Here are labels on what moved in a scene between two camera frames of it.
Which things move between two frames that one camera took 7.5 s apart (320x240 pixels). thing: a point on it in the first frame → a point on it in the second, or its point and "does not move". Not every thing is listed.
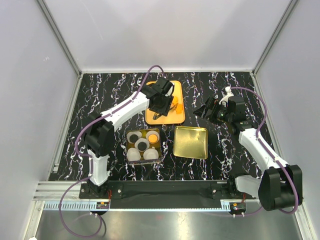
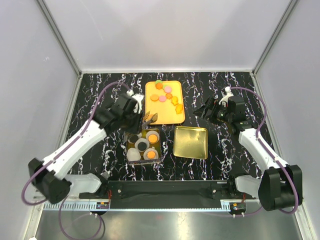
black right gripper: (213, 104) does not move
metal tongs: (157, 115) → (146, 123)
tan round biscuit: (152, 138) does not move
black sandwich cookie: (142, 146) does not move
